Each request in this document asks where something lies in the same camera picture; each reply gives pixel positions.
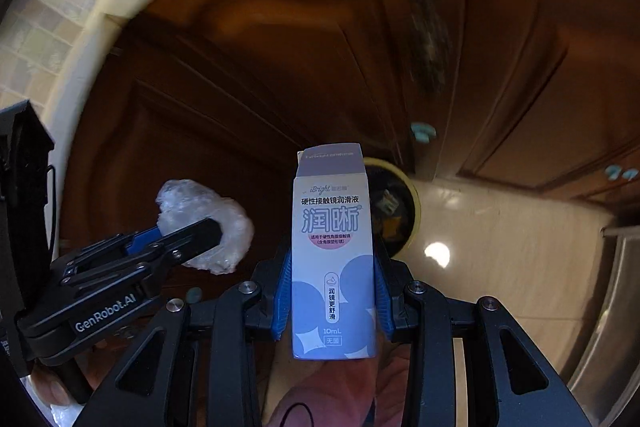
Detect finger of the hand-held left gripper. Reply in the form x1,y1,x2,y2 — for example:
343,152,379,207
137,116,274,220
59,217,223,304
50,227,164,279

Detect round dark trash bin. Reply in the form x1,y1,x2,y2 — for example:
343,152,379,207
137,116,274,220
362,158,425,258

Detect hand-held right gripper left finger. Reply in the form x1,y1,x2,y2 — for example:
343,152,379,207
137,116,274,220
74,251,296,427

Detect white plastic wad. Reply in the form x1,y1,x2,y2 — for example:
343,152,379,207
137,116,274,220
156,179,253,277

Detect small white and blue carton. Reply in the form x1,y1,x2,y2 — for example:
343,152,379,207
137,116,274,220
291,143,378,362

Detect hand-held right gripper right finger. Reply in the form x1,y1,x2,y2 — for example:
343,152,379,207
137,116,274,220
372,252,593,427

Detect wooden cabinet door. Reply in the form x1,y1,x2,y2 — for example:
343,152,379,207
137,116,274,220
440,0,621,208
60,32,311,308
140,0,466,178

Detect pink trousers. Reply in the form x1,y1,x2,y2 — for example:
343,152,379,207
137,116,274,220
257,342,411,427

